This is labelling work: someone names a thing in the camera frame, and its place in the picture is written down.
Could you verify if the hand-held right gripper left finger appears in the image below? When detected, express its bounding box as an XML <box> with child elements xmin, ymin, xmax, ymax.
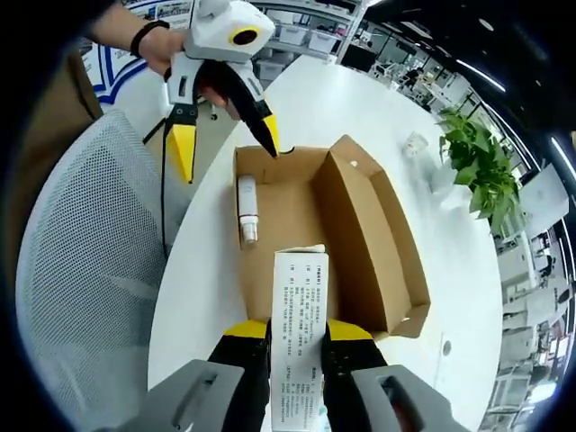
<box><xmin>146</xmin><ymin>319</ymin><xmax>272</xmax><ymax>432</ymax></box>

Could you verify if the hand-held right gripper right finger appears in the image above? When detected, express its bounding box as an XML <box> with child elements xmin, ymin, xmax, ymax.
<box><xmin>319</xmin><ymin>319</ymin><xmax>464</xmax><ymax>432</ymax></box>

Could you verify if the white spray bottle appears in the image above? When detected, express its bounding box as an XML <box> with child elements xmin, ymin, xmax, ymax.
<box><xmin>236</xmin><ymin>174</ymin><xmax>261</xmax><ymax>249</ymax></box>

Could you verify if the brown cardboard shoe box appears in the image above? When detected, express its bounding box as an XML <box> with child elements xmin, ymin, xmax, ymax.
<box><xmin>232</xmin><ymin>133</ymin><xmax>432</xmax><ymax>342</ymax></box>

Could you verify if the person's left hand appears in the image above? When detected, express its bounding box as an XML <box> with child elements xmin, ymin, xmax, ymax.
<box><xmin>147</xmin><ymin>29</ymin><xmax>242</xmax><ymax>121</ymax></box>

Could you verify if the black wristband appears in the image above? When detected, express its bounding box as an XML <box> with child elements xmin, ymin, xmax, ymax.
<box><xmin>129</xmin><ymin>20</ymin><xmax>171</xmax><ymax>58</ymax></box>

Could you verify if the grey storage shelf rack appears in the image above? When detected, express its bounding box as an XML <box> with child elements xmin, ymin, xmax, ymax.
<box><xmin>251</xmin><ymin>0</ymin><xmax>365</xmax><ymax>82</ymax></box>

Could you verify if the black computer monitor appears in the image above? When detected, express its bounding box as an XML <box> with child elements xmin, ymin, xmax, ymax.
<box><xmin>341</xmin><ymin>42</ymin><xmax>377</xmax><ymax>73</ymax></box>

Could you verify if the grey mesh office chair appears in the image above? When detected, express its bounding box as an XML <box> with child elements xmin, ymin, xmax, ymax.
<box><xmin>15</xmin><ymin>110</ymin><xmax>194</xmax><ymax>432</ymax></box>

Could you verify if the small translucent cup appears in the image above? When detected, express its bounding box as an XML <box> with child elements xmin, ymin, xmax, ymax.
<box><xmin>402</xmin><ymin>132</ymin><xmax>429</xmax><ymax>158</ymax></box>

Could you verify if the green plant in white pot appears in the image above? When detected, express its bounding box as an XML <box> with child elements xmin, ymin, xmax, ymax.
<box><xmin>422</xmin><ymin>107</ymin><xmax>527</xmax><ymax>238</ymax></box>

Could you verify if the black cable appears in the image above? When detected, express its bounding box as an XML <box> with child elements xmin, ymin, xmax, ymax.
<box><xmin>142</xmin><ymin>112</ymin><xmax>175</xmax><ymax>257</ymax></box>

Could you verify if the blue white wall poster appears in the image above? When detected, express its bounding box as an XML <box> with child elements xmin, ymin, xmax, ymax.
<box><xmin>79</xmin><ymin>0</ymin><xmax>197</xmax><ymax>107</ymax></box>

